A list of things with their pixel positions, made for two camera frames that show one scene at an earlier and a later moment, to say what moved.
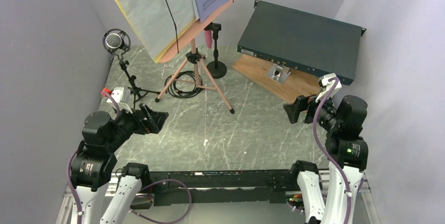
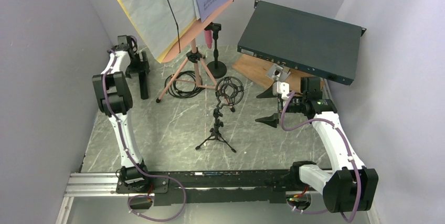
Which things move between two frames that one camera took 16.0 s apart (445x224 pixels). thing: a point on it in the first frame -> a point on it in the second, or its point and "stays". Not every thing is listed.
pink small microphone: [209, 35] stays
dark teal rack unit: [308, 44] stays
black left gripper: [156, 118] -> [142, 66]
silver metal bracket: [278, 73] stays
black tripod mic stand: [139, 93] -> [229, 91]
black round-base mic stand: [215, 70] stays
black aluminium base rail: [197, 187] stays
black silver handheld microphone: [115, 39] -> [143, 83]
